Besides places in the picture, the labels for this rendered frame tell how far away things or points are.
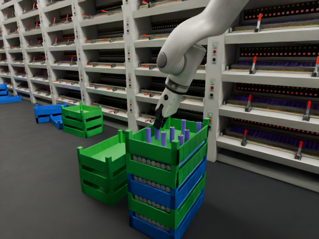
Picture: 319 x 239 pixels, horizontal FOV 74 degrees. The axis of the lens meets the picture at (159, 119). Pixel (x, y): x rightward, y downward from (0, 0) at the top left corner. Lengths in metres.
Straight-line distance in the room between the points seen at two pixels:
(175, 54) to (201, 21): 0.11
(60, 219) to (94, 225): 0.16
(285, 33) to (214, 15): 0.58
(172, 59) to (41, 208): 0.86
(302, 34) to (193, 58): 0.60
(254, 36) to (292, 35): 0.16
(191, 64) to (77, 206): 0.78
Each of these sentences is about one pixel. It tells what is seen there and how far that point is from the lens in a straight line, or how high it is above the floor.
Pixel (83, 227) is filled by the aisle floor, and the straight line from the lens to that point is 0.97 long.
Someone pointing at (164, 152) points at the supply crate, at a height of 0.36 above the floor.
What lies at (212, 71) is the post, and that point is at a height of 0.56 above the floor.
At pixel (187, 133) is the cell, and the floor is 0.38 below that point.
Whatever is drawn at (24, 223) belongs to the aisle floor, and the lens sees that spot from 1.09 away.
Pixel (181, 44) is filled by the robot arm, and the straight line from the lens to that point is 0.62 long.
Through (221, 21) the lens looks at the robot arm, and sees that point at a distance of 0.66.
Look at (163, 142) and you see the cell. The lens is 0.75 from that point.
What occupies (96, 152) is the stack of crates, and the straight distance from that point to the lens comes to 1.13.
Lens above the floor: 0.64
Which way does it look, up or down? 16 degrees down
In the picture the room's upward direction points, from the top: straight up
